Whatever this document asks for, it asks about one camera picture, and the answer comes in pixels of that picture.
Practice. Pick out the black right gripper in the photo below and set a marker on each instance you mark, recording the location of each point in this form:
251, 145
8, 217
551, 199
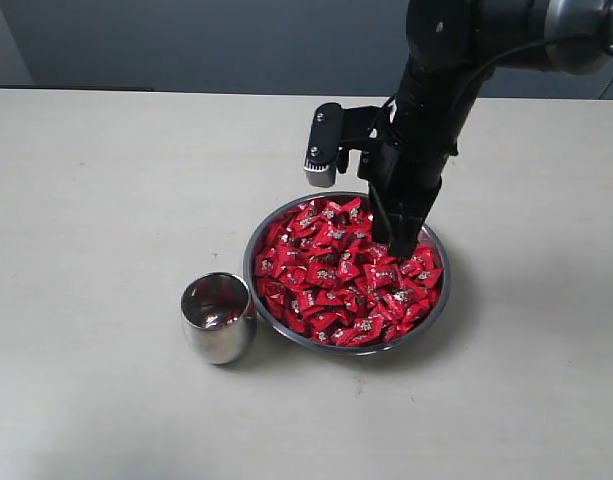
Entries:
404, 175

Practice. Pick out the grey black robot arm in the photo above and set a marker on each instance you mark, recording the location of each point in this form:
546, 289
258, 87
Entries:
454, 47

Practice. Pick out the steel cup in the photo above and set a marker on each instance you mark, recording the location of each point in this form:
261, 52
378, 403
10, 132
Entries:
218, 317

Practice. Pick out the steel bowl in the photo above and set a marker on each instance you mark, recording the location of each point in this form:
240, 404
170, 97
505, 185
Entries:
319, 279

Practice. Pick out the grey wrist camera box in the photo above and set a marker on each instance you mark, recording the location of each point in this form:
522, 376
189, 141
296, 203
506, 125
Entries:
323, 145

